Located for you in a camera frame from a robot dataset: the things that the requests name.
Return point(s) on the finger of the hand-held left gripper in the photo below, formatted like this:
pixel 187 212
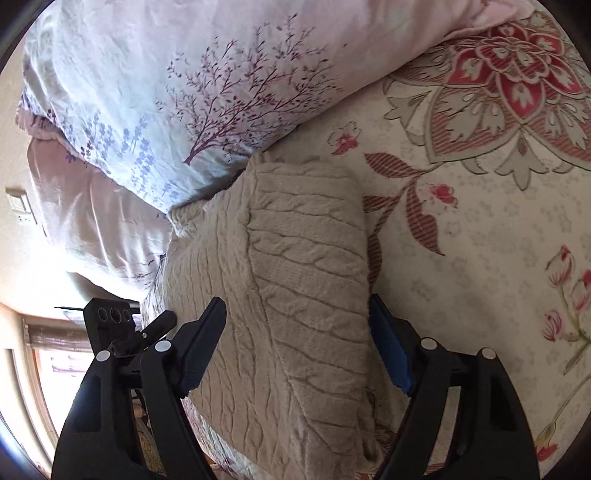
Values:
pixel 154 325

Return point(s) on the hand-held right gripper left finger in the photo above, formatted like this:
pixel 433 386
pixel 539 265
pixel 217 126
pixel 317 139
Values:
pixel 203 341

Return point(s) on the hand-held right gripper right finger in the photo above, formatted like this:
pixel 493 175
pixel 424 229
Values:
pixel 392 350

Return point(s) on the window with curtain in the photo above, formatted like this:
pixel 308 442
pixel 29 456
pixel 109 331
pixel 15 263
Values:
pixel 46 374

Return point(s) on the pink floral pillow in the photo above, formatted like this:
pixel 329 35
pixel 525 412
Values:
pixel 92 221

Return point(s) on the floral bedspread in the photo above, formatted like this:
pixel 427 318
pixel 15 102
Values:
pixel 485 221

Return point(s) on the tree print pillow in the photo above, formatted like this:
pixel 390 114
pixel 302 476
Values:
pixel 194 83

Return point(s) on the wall switch plate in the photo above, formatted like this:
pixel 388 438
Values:
pixel 21 205

